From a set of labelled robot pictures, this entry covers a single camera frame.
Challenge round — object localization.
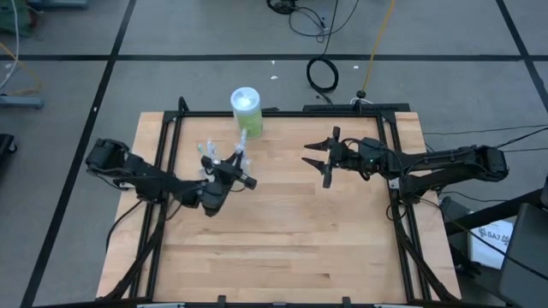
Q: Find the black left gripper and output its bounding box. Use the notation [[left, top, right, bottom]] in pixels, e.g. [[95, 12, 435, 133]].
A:
[[200, 150, 258, 192]]

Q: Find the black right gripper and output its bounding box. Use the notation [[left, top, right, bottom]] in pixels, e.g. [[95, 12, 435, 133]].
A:
[[301, 126, 389, 190]]

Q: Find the clear acrylic organizer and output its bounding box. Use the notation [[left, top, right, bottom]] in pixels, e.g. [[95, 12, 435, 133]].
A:
[[197, 145, 254, 183]]

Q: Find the green disinfecting wipes canister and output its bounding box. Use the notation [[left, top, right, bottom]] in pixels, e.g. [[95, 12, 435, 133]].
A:
[[229, 86, 265, 140]]

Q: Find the black floor device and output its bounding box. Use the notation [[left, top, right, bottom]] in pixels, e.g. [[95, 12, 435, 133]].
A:
[[266, 0, 297, 15]]

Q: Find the black stand beam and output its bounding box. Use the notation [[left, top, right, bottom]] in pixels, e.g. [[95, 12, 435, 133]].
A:
[[444, 187, 548, 235]]

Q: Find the white printed paper sheet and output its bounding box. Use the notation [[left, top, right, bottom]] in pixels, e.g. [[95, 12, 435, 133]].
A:
[[468, 219, 515, 270]]

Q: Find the grey floor bar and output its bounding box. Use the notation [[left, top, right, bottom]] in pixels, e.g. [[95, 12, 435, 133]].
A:
[[0, 94, 45, 110]]

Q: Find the black chair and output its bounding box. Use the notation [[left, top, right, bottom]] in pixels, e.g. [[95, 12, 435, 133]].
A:
[[497, 203, 548, 308]]

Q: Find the black floor object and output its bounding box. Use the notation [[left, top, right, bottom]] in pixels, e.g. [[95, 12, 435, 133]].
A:
[[0, 133, 18, 156]]

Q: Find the green floor object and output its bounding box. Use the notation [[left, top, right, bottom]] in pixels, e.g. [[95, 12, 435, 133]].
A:
[[0, 0, 34, 36]]

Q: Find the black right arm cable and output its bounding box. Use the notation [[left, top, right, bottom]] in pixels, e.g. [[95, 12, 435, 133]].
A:
[[342, 137, 373, 182]]

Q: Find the black table frame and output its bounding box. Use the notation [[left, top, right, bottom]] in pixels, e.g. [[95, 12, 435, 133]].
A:
[[102, 96, 462, 308]]

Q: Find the black hanging cable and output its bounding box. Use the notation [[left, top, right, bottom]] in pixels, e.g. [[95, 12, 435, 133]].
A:
[[267, 0, 360, 44], [305, 0, 342, 105]]

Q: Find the yellow hanging cable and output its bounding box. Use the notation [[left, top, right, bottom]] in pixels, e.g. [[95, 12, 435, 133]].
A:
[[361, 0, 397, 93]]

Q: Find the black floor cable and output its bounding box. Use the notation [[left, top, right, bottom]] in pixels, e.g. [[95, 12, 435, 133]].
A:
[[503, 147, 548, 156], [422, 124, 548, 136]]

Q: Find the white floor cable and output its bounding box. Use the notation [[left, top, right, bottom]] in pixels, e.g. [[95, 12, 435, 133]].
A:
[[0, 0, 21, 89]]

